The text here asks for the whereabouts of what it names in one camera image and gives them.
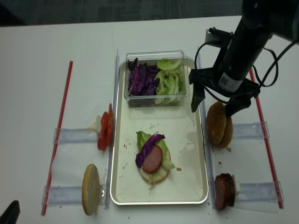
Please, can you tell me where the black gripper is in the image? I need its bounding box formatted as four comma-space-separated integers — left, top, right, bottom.
189, 68, 260, 119

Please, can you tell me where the sesame top bun front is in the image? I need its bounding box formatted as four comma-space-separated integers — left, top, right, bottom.
206, 102, 227, 145

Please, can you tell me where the sesame bun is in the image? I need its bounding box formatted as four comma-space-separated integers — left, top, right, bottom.
206, 102, 227, 145
218, 117, 233, 148

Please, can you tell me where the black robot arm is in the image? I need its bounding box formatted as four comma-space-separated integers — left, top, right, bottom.
189, 0, 299, 118

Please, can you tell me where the green lettuce pile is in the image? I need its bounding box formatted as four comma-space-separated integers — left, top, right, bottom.
155, 58, 184, 105

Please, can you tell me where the green lettuce leaf on bun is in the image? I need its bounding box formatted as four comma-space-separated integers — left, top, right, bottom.
136, 131, 175, 170

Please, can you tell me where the front dark meat patty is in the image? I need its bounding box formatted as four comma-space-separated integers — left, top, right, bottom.
214, 175, 227, 210

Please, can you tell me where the dark meat patty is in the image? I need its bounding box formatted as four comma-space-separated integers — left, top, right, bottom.
214, 175, 227, 210
224, 173, 235, 207

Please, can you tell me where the rear dark meat patty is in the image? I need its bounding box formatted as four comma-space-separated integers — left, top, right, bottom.
224, 173, 235, 207

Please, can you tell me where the white stopper near patties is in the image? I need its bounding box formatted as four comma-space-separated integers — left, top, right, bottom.
232, 175, 241, 197

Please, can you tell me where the rear tomato slice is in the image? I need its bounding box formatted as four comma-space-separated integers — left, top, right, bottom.
106, 104, 114, 144

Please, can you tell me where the tomato slice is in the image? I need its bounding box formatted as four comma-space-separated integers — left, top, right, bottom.
106, 104, 114, 144
97, 112, 108, 151

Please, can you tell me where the front tomato slice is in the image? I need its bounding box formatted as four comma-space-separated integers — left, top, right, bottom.
97, 112, 108, 151

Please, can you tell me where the sesame top bun rear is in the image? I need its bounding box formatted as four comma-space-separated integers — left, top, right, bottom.
218, 117, 233, 148

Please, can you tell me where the upper right clear holder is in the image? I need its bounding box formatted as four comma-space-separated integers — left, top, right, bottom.
233, 122, 269, 139

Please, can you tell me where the clear holder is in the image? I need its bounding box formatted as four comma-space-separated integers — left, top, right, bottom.
41, 185, 106, 207
233, 122, 269, 139
53, 128, 98, 144
235, 182, 277, 202

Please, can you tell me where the cream rectangular serving tray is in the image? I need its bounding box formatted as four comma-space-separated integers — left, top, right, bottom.
110, 62, 209, 205

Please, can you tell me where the clear plastic salad container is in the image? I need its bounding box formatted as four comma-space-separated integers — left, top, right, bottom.
124, 50, 189, 107

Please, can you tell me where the purple cabbage strip on bun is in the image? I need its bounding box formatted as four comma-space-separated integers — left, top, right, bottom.
135, 133, 165, 168

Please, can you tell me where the shredded purple cabbage pile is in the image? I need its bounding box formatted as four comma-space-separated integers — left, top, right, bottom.
127, 58, 160, 96

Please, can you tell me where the pink sausage slice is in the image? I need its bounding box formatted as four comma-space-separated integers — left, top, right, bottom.
142, 146, 163, 174

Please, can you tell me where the bottom bun on tray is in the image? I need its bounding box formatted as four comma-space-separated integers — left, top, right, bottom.
138, 149, 171, 184

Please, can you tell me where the lower right clear holder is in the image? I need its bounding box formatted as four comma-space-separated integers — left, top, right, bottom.
235, 182, 277, 202

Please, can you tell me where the white stopper near tomatoes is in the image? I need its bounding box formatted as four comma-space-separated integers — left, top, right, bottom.
95, 115, 102, 135

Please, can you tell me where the right red strip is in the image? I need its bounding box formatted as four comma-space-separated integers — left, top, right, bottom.
249, 69, 285, 210

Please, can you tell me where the red strip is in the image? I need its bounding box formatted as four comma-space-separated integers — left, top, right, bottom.
249, 69, 285, 210
41, 61, 73, 216

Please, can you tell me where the left red strip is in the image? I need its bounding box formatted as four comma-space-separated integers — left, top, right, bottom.
41, 61, 73, 216

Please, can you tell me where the bottom bun standing left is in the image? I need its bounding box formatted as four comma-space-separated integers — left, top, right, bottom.
82, 164, 100, 216

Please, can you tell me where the upper left clear holder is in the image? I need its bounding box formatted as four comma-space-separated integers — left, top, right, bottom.
53, 128, 98, 144

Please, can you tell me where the lower left clear holder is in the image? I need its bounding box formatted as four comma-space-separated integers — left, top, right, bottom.
41, 185, 106, 207

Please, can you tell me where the black object bottom left corner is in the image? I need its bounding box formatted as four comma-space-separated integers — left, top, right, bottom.
0, 200, 20, 224

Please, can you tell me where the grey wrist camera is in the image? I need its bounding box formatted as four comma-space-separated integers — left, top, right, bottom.
205, 27, 234, 48

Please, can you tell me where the left clear long rail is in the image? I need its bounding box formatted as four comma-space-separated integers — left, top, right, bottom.
103, 49, 120, 209

